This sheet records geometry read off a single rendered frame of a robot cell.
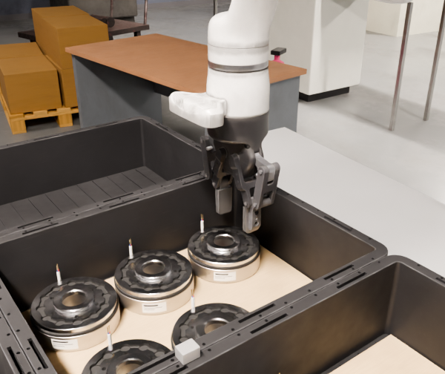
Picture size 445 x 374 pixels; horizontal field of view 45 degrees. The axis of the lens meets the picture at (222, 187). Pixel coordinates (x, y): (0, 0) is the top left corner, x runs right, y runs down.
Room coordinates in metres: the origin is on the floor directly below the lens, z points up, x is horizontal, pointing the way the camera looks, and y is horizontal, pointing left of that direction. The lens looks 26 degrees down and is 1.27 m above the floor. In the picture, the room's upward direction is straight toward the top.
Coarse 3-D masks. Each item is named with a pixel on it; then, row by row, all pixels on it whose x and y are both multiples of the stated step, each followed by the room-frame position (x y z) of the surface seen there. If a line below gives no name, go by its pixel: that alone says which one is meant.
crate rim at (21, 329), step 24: (168, 192) 0.67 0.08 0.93; (288, 192) 0.67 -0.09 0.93; (72, 216) 0.60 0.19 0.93; (96, 216) 0.61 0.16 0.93; (312, 216) 0.61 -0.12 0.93; (0, 240) 0.54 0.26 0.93; (360, 240) 0.54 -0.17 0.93; (360, 264) 0.49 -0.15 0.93; (312, 288) 0.45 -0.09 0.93; (264, 312) 0.41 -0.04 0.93; (24, 336) 0.38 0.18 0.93; (216, 336) 0.38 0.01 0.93; (48, 360) 0.35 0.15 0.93; (168, 360) 0.35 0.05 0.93
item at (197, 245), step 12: (216, 228) 0.69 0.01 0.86; (228, 228) 0.69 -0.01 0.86; (240, 228) 0.69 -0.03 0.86; (192, 240) 0.65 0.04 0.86; (204, 240) 0.65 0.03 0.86; (252, 240) 0.65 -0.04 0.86; (192, 252) 0.62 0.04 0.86; (204, 252) 0.62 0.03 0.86; (216, 252) 0.62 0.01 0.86; (228, 252) 0.62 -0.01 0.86; (240, 252) 0.62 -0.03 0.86; (252, 252) 0.62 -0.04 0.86; (216, 264) 0.59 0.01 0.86; (228, 264) 0.59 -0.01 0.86; (240, 264) 0.60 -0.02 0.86
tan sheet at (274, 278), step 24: (264, 264) 0.64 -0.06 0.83; (288, 264) 0.64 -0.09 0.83; (216, 288) 0.58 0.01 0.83; (240, 288) 0.58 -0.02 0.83; (264, 288) 0.58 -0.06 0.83; (288, 288) 0.58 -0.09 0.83; (24, 312) 0.53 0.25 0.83; (120, 312) 0.53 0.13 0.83; (168, 312) 0.53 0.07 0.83; (120, 336) 0.49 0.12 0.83; (144, 336) 0.49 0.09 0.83; (168, 336) 0.49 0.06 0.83; (72, 360) 0.45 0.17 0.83
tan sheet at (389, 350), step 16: (368, 352) 0.46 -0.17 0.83; (384, 352) 0.46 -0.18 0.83; (400, 352) 0.46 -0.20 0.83; (416, 352) 0.46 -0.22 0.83; (352, 368) 0.44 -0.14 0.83; (368, 368) 0.44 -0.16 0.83; (384, 368) 0.44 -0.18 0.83; (400, 368) 0.44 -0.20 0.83; (416, 368) 0.44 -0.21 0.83; (432, 368) 0.44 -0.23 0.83
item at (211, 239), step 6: (216, 234) 0.66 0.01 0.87; (222, 234) 0.66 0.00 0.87; (228, 234) 0.66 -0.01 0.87; (234, 234) 0.66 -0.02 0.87; (210, 240) 0.64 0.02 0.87; (234, 240) 0.64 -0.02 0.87; (240, 240) 0.64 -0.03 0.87; (210, 246) 0.63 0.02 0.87; (216, 246) 0.63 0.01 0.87; (222, 246) 0.63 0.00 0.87; (228, 246) 0.63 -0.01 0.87; (234, 246) 0.63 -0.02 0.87; (222, 252) 0.62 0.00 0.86
